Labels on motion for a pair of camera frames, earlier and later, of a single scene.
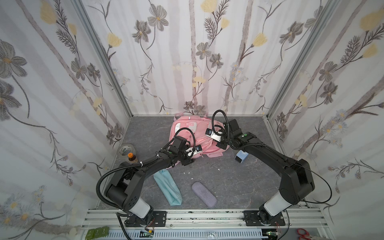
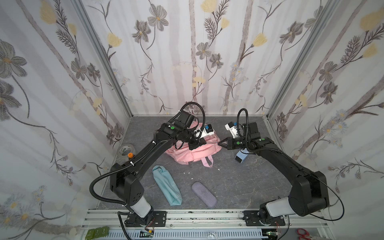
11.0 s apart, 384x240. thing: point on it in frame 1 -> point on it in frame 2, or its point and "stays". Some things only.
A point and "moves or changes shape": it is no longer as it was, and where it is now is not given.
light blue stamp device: x=241 y=156 stays
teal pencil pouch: x=165 y=180 stays
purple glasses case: x=206 y=196 stays
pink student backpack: x=198 y=124 moves or changes shape
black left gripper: x=186 y=157 -> x=195 y=142
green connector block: x=99 y=232 stays
